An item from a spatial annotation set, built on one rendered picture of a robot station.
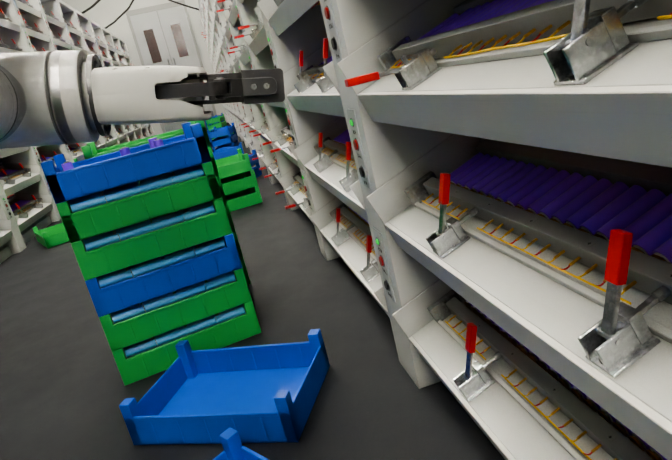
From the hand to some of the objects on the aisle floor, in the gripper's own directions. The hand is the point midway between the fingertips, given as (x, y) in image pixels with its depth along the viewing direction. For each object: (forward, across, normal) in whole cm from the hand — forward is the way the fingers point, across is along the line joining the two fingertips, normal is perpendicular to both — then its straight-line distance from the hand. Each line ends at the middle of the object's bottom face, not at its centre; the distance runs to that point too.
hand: (261, 86), depth 53 cm
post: (+33, +22, +48) cm, 62 cm away
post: (+33, +92, +48) cm, 109 cm away
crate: (-6, +32, +54) cm, 63 cm away
